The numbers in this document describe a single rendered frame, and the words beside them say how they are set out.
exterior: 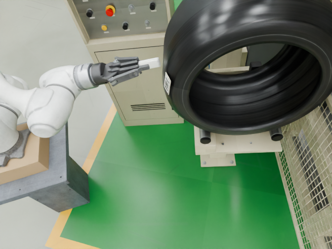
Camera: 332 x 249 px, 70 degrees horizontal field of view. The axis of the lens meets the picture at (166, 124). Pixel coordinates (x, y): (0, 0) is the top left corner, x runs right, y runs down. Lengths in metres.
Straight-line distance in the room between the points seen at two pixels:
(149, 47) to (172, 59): 0.85
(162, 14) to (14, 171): 1.15
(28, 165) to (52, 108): 0.65
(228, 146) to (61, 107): 0.70
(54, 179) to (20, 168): 0.17
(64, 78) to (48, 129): 0.20
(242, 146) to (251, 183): 0.84
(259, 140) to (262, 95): 0.19
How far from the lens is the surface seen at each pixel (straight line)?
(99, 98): 2.57
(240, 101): 1.11
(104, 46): 1.61
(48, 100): 0.82
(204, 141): 0.99
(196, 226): 1.79
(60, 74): 0.91
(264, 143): 1.13
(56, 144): 1.52
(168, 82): 0.73
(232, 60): 1.17
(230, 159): 1.96
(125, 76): 0.82
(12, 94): 0.86
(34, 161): 1.40
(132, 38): 1.55
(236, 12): 0.64
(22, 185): 1.50
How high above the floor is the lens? 1.75
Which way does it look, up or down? 54 degrees down
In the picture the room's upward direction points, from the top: 13 degrees counter-clockwise
